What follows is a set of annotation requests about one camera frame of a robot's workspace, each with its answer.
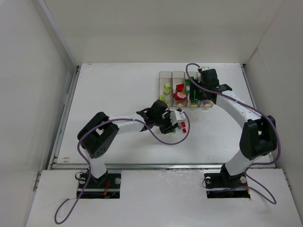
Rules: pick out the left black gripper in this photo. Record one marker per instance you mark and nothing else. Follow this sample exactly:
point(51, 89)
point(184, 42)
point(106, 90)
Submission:
point(167, 121)

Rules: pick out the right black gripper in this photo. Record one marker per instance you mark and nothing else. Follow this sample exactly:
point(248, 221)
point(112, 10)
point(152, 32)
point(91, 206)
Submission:
point(195, 91)

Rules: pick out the green lego plate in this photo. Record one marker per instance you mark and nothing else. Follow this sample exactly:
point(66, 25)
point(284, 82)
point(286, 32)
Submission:
point(188, 81)

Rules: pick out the red flower lego piece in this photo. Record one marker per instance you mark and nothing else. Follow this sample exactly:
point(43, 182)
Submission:
point(179, 96)

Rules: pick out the red round lego piece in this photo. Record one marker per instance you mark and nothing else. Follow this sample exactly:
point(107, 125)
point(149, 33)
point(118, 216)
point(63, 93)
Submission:
point(180, 87)

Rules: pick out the green purple yellow lego cluster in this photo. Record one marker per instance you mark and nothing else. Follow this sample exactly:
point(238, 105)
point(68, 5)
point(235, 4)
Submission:
point(179, 127)

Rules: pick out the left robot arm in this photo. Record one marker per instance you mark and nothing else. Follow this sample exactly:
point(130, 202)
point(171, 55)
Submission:
point(98, 134)

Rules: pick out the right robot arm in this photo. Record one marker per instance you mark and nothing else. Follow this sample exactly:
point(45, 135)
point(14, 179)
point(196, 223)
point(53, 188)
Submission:
point(258, 137)

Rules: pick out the clear bin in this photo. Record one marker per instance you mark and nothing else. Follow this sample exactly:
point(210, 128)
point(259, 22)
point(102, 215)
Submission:
point(166, 77)
point(189, 104)
point(207, 79)
point(178, 77)

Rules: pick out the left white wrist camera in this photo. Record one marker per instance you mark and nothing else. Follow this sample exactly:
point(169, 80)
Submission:
point(177, 116)

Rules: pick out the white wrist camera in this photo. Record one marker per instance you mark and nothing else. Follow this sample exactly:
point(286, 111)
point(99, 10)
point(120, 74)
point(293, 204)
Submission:
point(203, 69)
point(177, 116)

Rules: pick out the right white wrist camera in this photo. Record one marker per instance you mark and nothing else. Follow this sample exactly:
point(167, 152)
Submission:
point(203, 69)

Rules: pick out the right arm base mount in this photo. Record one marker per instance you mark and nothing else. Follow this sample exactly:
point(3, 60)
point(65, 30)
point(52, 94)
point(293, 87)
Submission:
point(219, 187)

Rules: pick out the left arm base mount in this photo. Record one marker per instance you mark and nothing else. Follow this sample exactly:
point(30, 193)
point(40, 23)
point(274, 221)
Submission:
point(108, 189)

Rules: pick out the aluminium rail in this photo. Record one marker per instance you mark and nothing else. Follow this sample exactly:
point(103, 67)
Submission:
point(135, 166)

